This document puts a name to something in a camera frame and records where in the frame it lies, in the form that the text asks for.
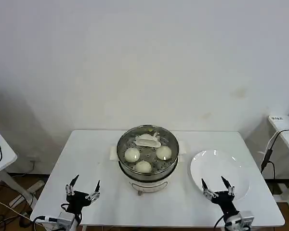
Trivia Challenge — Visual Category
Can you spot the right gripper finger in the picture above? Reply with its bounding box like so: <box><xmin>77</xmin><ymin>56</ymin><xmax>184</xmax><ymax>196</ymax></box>
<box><xmin>201</xmin><ymin>178</ymin><xmax>219</xmax><ymax>200</ymax></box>
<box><xmin>221</xmin><ymin>176</ymin><xmax>236</xmax><ymax>197</ymax></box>

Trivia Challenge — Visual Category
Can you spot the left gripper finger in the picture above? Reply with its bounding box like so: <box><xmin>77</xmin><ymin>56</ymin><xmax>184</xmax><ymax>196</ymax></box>
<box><xmin>85</xmin><ymin>180</ymin><xmax>102</xmax><ymax>202</ymax></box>
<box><xmin>65</xmin><ymin>174</ymin><xmax>79</xmax><ymax>196</ymax></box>

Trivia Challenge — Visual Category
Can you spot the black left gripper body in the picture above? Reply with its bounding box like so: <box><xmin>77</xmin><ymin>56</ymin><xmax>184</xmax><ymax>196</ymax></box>
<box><xmin>66</xmin><ymin>190</ymin><xmax>92</xmax><ymax>214</ymax></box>

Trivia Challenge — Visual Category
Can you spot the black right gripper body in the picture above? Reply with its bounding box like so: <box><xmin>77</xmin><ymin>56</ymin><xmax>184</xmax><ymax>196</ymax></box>
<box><xmin>210</xmin><ymin>190</ymin><xmax>239</xmax><ymax>215</ymax></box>

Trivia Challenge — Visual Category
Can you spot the white steamed bun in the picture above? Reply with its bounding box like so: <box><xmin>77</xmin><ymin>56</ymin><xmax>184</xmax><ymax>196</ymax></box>
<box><xmin>135</xmin><ymin>160</ymin><xmax>153</xmax><ymax>173</ymax></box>
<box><xmin>156</xmin><ymin>145</ymin><xmax>172</xmax><ymax>160</ymax></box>
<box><xmin>124</xmin><ymin>147</ymin><xmax>141</xmax><ymax>162</ymax></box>

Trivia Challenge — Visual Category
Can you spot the white plate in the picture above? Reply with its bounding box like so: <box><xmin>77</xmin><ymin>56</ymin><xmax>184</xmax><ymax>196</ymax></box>
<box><xmin>187</xmin><ymin>150</ymin><xmax>251</xmax><ymax>201</ymax></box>

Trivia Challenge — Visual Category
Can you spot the white electric pot base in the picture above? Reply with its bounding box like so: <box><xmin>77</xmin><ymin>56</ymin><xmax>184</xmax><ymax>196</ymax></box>
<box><xmin>109</xmin><ymin>141</ymin><xmax>191</xmax><ymax>196</ymax></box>

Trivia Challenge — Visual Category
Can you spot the steel steamer basket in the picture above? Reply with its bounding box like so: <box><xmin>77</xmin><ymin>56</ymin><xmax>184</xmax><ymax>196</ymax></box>
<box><xmin>117</xmin><ymin>124</ymin><xmax>180</xmax><ymax>181</ymax></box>

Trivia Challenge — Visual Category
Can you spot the white desk with monitor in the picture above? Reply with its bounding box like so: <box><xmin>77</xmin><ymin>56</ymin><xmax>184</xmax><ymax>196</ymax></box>
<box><xmin>0</xmin><ymin>131</ymin><xmax>38</xmax><ymax>210</ymax></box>

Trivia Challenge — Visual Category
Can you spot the white desk with label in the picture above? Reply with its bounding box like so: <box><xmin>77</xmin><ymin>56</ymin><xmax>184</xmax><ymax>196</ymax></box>
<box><xmin>267</xmin><ymin>115</ymin><xmax>289</xmax><ymax>211</ymax></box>

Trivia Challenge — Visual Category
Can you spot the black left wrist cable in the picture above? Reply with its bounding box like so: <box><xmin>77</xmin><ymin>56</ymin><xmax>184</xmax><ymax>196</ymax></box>
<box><xmin>60</xmin><ymin>203</ymin><xmax>84</xmax><ymax>227</ymax></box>

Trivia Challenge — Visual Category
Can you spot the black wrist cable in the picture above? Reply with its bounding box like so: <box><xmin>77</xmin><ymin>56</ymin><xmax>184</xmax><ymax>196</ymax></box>
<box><xmin>60</xmin><ymin>203</ymin><xmax>84</xmax><ymax>227</ymax></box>
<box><xmin>213</xmin><ymin>215</ymin><xmax>226</xmax><ymax>231</ymax></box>

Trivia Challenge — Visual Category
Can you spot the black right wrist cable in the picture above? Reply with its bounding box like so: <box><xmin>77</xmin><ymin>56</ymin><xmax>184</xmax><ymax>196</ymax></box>
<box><xmin>213</xmin><ymin>215</ymin><xmax>226</xmax><ymax>231</ymax></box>

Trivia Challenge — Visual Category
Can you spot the black cable with adapter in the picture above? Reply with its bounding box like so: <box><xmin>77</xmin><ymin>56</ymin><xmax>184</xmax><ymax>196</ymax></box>
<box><xmin>260</xmin><ymin>129</ymin><xmax>289</xmax><ymax>180</ymax></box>

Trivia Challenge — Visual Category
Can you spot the black floor cable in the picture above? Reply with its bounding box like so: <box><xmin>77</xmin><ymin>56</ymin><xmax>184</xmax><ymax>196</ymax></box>
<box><xmin>0</xmin><ymin>191</ymin><xmax>39</xmax><ymax>228</ymax></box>

